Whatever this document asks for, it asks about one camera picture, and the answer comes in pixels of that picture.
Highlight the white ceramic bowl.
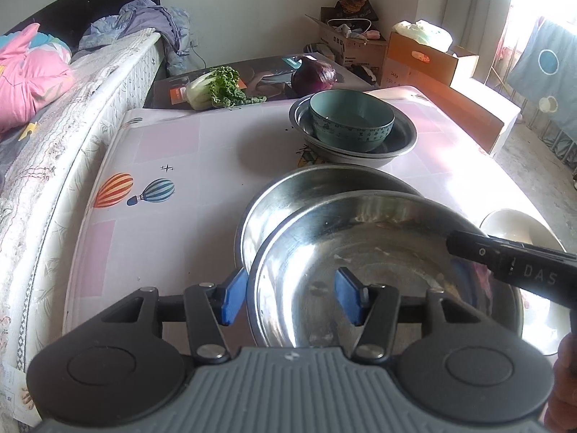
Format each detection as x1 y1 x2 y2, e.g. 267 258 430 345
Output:
479 209 569 356

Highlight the white plastic bag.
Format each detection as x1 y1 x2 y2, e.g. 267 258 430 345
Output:
391 19 453 52

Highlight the pink quilt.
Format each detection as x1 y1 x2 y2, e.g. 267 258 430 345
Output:
0 22 75 134

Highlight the person's right hand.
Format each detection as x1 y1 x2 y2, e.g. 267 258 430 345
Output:
543 331 577 433

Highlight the open brown cardboard box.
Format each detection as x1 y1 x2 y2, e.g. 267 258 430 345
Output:
381 31 479 88

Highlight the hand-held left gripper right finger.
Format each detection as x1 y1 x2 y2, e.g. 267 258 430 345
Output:
334 267 485 364

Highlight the deep stainless steel bowl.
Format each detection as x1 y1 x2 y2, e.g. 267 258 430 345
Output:
288 95 418 164

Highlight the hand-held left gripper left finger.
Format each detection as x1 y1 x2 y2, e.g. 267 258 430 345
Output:
101 267 248 364

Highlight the grey bed sheet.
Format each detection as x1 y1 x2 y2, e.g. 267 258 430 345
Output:
0 108 50 185

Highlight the white quilted mattress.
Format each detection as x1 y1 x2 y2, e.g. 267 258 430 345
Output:
0 27 162 425

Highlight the long cardboard box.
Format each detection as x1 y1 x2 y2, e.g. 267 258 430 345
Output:
421 74 521 156

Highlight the pile of blue clothes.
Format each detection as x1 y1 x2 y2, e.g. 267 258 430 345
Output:
79 2 192 77

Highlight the napa cabbage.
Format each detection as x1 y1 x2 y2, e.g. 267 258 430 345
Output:
186 66 268 111

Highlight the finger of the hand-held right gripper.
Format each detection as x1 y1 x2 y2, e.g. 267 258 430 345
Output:
446 230 501 276

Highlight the dark printed bag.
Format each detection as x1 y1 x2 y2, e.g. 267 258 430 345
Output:
334 0 379 22

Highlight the blue blanket with circles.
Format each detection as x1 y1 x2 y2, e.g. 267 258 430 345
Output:
507 18 577 134

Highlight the black bed headboard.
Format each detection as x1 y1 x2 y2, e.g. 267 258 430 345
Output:
0 0 160 50

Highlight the wide stainless steel plate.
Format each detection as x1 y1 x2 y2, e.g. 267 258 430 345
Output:
247 191 524 350

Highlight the teal ceramic bowl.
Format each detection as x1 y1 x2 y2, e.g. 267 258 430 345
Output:
309 89 396 153

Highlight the red onion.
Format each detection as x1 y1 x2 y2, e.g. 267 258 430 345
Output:
291 60 338 97

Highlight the printed cardboard box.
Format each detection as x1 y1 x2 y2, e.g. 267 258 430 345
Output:
305 13 388 70

